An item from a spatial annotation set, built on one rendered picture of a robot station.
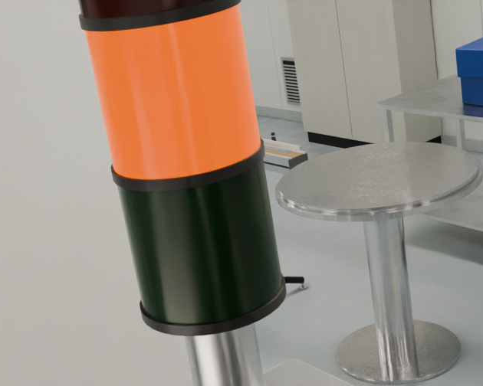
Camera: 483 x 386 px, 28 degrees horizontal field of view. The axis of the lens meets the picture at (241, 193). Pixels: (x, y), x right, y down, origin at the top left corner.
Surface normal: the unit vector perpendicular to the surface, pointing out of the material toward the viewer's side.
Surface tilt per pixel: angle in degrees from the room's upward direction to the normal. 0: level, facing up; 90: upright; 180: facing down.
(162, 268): 90
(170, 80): 90
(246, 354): 90
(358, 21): 90
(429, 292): 0
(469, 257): 0
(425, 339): 0
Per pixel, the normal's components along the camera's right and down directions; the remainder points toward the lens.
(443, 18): -0.78, 0.32
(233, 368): 0.26, 0.28
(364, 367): -0.15, -0.94
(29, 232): 0.61, 0.17
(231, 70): 0.77, 0.09
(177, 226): -0.20, 0.35
